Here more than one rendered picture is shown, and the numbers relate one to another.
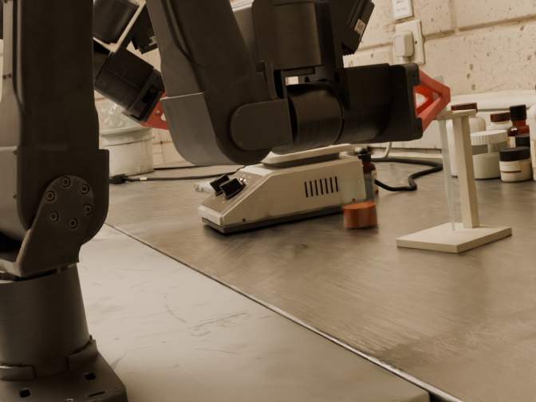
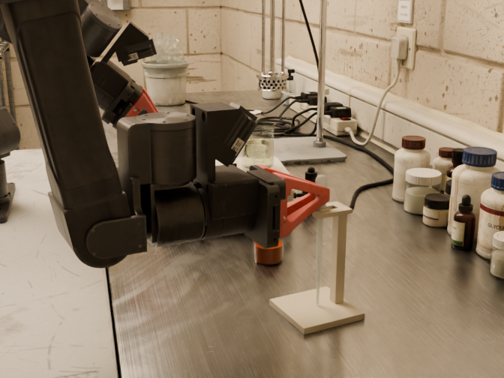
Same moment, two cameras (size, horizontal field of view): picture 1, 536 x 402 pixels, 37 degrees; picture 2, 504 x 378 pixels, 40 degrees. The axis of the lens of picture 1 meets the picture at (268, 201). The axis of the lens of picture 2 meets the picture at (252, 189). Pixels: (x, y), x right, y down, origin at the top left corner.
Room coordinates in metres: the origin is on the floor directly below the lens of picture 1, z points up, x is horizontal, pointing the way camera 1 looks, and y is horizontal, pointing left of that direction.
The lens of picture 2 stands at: (0.04, -0.20, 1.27)
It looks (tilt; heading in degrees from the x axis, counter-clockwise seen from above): 17 degrees down; 8
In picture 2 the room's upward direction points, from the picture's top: straight up
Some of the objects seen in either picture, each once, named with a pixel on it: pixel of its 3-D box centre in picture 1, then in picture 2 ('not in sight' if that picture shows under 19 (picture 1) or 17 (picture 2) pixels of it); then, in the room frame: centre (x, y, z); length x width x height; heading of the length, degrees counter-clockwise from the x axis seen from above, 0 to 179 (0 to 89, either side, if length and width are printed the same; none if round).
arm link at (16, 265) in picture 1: (33, 223); not in sight; (0.54, 0.16, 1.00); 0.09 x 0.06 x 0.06; 35
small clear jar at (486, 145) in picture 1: (489, 155); (422, 191); (1.16, -0.33, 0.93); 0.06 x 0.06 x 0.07
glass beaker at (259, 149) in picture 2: not in sight; (255, 145); (1.07, -0.07, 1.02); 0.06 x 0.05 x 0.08; 97
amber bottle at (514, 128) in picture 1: (520, 137); (457, 178); (1.19, -0.39, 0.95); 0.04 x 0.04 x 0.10
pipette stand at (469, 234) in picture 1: (447, 176); (317, 260); (0.77, -0.18, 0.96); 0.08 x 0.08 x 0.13; 35
